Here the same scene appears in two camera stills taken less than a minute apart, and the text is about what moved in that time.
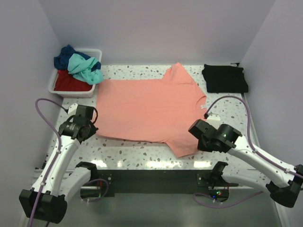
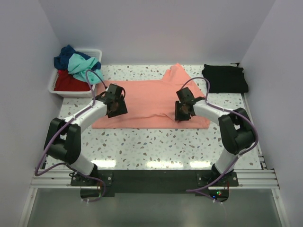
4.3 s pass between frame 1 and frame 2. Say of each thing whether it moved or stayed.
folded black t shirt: stayed
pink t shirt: moved
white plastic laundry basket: stayed
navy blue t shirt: stayed
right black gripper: moved
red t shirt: stayed
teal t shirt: stayed
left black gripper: moved
